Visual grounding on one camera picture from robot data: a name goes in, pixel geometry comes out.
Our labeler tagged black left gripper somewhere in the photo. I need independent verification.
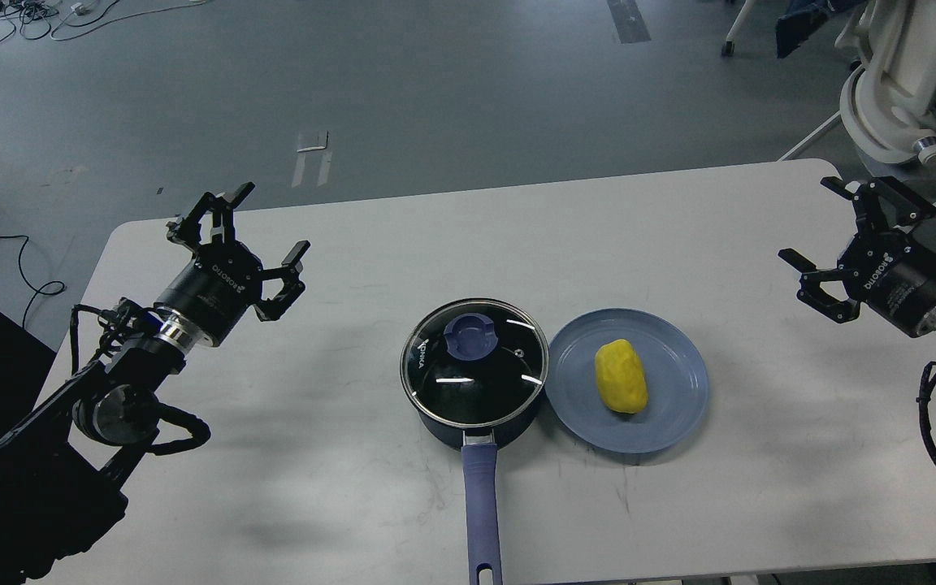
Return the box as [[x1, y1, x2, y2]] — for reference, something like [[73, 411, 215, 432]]
[[154, 182, 310, 347]]

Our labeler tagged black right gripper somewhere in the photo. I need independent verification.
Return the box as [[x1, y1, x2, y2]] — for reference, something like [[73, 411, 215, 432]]
[[778, 176, 936, 338]]

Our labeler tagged glass lid blue knob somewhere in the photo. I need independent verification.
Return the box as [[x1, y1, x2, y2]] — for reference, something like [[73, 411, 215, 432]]
[[401, 299, 550, 427]]

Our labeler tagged yellow potato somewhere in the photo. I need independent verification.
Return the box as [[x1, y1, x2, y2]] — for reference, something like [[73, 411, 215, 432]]
[[594, 338, 649, 414]]

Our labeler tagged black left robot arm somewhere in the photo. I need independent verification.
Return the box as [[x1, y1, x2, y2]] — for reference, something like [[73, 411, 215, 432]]
[[0, 182, 310, 584]]

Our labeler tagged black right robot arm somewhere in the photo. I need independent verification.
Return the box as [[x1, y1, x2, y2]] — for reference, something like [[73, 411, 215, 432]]
[[778, 176, 936, 469]]

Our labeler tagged white office chair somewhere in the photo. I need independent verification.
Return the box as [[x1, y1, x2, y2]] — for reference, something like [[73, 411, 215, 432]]
[[721, 0, 936, 214]]

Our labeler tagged blue plate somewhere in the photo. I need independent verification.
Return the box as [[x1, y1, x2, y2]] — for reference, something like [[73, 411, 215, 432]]
[[546, 308, 710, 455]]

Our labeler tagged dark blue cloth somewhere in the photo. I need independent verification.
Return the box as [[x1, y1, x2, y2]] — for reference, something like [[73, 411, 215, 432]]
[[775, 1, 868, 59]]

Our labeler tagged dark blue saucepan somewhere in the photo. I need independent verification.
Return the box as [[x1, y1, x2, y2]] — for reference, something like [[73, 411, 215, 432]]
[[401, 299, 550, 585]]

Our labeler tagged cable bundle on floor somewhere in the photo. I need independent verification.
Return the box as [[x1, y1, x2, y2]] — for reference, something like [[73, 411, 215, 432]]
[[0, 0, 209, 51]]

